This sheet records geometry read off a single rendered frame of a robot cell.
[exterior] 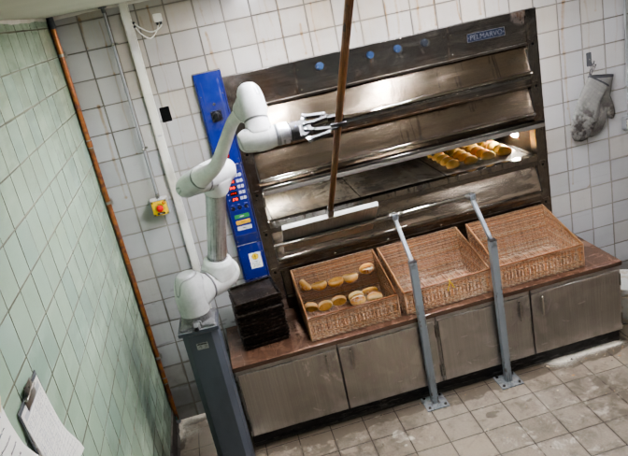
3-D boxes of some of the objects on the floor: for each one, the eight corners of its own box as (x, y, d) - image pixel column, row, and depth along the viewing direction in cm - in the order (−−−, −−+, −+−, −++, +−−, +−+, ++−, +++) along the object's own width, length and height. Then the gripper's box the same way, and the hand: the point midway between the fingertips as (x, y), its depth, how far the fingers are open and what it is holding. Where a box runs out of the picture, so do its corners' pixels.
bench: (246, 401, 443) (225, 325, 423) (577, 306, 471) (571, 232, 452) (255, 453, 390) (232, 370, 371) (627, 344, 419) (623, 261, 400)
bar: (313, 413, 416) (273, 242, 377) (501, 358, 431) (480, 189, 392) (323, 443, 386) (280, 262, 348) (524, 383, 402) (505, 203, 363)
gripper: (284, 120, 276) (339, 107, 278) (294, 152, 270) (349, 140, 272) (284, 110, 269) (340, 97, 271) (293, 144, 263) (351, 131, 265)
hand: (337, 121), depth 271 cm, fingers closed on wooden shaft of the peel, 3 cm apart
